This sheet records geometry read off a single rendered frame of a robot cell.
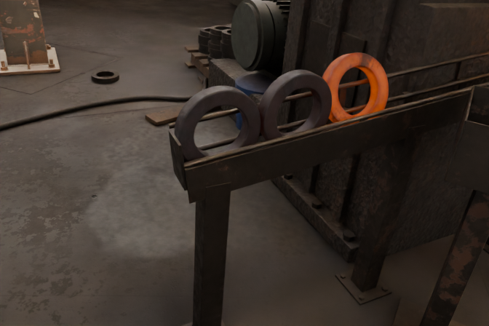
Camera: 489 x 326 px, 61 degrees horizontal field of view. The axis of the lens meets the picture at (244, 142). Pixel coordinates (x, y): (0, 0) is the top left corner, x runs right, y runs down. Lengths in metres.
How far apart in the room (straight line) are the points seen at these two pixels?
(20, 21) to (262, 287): 2.51
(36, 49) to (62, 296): 2.22
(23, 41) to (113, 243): 2.06
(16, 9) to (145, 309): 2.41
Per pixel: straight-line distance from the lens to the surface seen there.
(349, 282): 1.48
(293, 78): 0.89
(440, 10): 1.23
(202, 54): 3.19
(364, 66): 1.06
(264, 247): 1.54
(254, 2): 2.25
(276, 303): 1.37
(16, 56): 3.35
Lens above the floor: 1.02
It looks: 28 degrees down
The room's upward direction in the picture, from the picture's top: 5 degrees clockwise
